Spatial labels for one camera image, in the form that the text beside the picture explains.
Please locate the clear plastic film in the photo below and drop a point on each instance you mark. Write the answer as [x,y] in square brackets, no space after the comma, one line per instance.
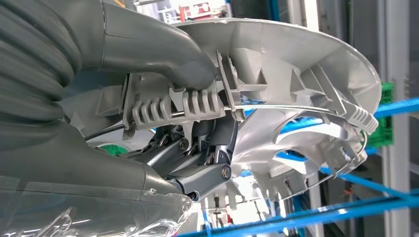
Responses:
[98,222]

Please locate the blue metal shelf rack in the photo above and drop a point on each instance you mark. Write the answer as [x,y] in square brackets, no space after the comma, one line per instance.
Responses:
[360,207]

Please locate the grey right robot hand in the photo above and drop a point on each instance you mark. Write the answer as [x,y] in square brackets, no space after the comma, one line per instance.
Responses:
[65,183]

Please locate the green plastic crate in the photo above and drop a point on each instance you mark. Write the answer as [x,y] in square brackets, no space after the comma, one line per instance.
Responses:
[383,130]

